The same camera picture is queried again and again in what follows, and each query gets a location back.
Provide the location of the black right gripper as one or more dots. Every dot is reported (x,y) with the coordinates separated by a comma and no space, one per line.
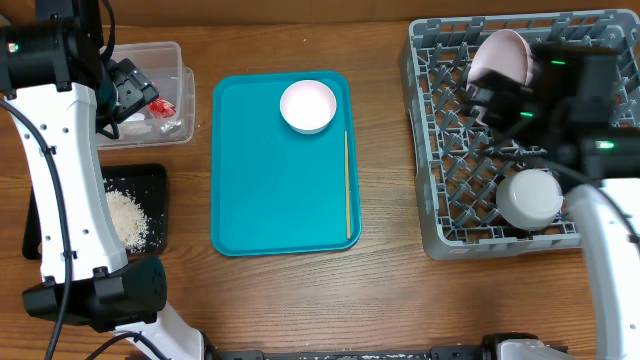
(495,86)

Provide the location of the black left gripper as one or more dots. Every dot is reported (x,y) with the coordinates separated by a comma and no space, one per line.
(136,90)

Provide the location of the white napkin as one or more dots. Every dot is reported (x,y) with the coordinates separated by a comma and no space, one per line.
(135,125)

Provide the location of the red snack wrapper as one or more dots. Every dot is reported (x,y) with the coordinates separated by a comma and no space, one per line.
(160,108)

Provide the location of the white round plate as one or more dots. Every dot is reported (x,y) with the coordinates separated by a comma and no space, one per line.
(501,71)

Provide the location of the grey green bowl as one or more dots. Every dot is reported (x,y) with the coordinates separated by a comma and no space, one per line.
(530,199)

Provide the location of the white rice pile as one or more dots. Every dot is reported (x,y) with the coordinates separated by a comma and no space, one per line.
(130,221)

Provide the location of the wooden chopstick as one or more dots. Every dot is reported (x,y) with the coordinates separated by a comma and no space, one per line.
(347,186)

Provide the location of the white round bowl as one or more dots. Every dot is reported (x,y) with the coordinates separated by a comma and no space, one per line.
(308,106)

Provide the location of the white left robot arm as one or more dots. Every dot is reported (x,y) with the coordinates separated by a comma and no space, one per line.
(62,88)

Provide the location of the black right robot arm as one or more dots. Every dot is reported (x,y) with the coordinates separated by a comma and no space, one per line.
(557,102)

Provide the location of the clear plastic bin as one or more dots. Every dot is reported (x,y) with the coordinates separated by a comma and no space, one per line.
(170,119)

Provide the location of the grey dish rack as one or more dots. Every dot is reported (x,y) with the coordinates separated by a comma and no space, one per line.
(456,188)

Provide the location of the black plastic tray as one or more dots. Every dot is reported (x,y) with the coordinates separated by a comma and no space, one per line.
(148,185)

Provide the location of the teal plastic tray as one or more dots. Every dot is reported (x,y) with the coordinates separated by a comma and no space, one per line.
(274,190)

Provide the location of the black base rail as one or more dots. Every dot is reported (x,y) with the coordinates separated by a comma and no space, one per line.
(457,352)

